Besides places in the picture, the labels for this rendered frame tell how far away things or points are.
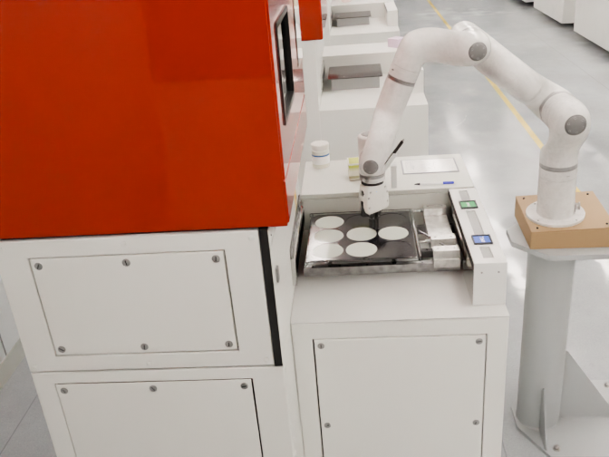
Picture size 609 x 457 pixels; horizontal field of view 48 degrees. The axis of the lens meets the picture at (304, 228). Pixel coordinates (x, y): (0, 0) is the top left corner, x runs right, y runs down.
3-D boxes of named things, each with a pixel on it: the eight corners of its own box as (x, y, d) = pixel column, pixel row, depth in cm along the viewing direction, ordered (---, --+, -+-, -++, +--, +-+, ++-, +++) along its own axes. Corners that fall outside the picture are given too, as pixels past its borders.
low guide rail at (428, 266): (304, 277, 222) (303, 268, 221) (304, 273, 224) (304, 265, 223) (459, 270, 218) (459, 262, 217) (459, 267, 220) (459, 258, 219)
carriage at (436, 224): (434, 268, 214) (434, 260, 213) (422, 218, 247) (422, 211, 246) (459, 267, 214) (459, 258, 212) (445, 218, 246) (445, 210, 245)
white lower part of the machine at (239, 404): (91, 578, 221) (28, 374, 186) (156, 408, 295) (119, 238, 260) (308, 578, 215) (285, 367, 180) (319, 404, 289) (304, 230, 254)
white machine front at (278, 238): (275, 365, 181) (258, 229, 163) (295, 230, 254) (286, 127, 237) (286, 365, 180) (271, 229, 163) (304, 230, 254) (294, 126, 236)
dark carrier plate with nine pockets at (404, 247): (306, 262, 215) (306, 260, 215) (312, 217, 246) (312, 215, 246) (417, 257, 212) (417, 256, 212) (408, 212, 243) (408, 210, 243)
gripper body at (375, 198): (368, 185, 219) (370, 217, 224) (391, 176, 224) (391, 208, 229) (352, 179, 224) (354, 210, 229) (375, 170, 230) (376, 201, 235)
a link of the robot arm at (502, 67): (567, 142, 215) (550, 125, 229) (594, 112, 210) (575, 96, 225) (446, 53, 201) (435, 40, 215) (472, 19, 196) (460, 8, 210)
